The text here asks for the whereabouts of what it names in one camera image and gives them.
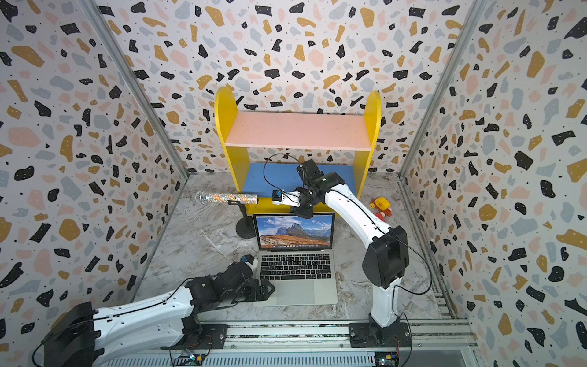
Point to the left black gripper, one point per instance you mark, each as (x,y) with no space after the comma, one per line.
(256,295)

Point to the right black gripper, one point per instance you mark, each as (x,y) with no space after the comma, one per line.
(304,214)

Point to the silver laptop computer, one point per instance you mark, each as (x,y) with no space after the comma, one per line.
(296,257)

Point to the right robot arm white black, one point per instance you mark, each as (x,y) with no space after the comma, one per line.
(386,249)

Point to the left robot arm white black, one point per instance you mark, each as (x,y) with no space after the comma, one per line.
(88,336)

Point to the yellow pink blue shelf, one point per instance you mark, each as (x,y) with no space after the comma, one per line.
(254,144)

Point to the red yellow toy figure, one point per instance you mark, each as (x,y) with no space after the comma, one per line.
(381,207)

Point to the left green circuit board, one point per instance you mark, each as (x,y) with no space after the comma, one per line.
(187,358)

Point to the green circuit board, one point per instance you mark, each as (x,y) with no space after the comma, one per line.
(187,358)
(383,359)

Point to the glitter microphone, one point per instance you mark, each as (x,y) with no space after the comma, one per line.
(208,197)

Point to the right green circuit board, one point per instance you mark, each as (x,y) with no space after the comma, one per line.
(383,359)

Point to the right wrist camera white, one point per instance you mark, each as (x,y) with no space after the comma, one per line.
(280,197)

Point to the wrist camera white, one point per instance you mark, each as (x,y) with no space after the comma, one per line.
(280,197)
(249,260)

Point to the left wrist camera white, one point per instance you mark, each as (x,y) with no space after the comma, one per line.
(249,260)

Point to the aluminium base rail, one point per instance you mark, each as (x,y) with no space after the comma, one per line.
(318,343)

